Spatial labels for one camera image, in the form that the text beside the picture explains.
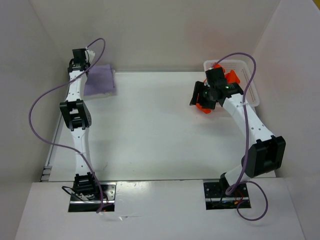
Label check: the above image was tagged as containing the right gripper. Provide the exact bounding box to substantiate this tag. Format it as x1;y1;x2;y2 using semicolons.
189;81;217;110

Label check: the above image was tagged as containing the orange t shirt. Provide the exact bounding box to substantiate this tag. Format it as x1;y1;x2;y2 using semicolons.
190;63;243;114

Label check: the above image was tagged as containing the purple t shirt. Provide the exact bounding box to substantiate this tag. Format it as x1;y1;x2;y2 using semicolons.
82;63;118;97

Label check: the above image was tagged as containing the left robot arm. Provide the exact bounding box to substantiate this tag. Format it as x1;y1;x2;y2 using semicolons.
59;48;100;201

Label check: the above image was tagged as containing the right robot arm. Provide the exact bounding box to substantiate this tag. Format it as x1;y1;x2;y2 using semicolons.
190;67;286;197

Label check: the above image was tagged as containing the white plastic basket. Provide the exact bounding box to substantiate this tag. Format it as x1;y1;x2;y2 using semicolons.
219;59;260;109

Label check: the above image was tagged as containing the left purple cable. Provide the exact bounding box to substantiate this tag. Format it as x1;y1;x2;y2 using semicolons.
27;37;115;215

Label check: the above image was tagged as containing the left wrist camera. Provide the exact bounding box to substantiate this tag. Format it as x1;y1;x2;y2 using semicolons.
85;46;96;65

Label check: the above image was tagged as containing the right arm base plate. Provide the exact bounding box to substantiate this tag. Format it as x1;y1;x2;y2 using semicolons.
203;179;251;210

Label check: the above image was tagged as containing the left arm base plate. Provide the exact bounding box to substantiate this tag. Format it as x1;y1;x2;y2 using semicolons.
64;182;117;213

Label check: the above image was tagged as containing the aluminium table edge rail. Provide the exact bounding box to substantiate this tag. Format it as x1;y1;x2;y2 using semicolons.
39;110;72;182

